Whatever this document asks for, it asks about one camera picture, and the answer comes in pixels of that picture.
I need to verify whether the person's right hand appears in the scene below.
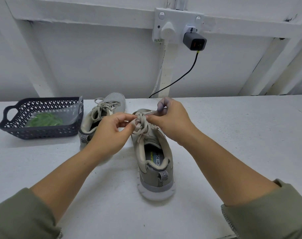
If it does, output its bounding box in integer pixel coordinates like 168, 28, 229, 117
146, 97, 200, 145

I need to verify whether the white cable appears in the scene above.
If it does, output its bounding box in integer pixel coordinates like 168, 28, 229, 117
151, 41, 168, 98

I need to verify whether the gray charger adapter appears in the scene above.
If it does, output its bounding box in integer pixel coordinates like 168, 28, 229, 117
183, 31, 207, 52

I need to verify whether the green shoelace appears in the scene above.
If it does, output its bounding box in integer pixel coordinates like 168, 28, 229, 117
26, 112, 65, 128

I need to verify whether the white plug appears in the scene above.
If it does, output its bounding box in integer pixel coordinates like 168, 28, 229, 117
160, 22, 178, 42

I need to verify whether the dark plastic lattice basket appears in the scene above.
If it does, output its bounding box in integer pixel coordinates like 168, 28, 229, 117
0, 97, 84, 140

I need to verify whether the black cable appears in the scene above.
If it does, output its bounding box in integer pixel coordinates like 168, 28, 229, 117
148, 50, 200, 99

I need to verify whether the clear plastic bag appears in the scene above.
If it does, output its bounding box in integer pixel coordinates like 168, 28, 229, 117
27, 102, 83, 128

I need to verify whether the white wall socket plate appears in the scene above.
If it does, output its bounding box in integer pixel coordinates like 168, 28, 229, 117
152, 8, 204, 44

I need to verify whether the person's left hand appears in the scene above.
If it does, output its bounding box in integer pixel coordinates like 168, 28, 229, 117
87, 112, 137, 158

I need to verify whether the gray sneaker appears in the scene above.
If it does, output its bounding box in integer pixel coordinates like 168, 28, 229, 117
131, 108, 176, 201
78, 92, 127, 165

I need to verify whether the person's right forearm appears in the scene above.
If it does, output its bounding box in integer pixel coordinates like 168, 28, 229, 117
181, 128, 302, 239

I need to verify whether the person's left forearm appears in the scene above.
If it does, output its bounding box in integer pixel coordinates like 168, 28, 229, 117
0, 146, 110, 239

